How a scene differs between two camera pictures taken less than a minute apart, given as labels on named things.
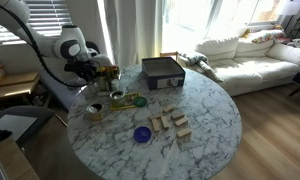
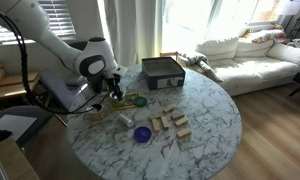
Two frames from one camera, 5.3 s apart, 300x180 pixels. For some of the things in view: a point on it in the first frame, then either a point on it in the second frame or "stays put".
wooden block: x=182 y=122 stays put
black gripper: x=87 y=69 → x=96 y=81
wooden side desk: x=14 y=85 stays put
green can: x=117 y=98 stays put
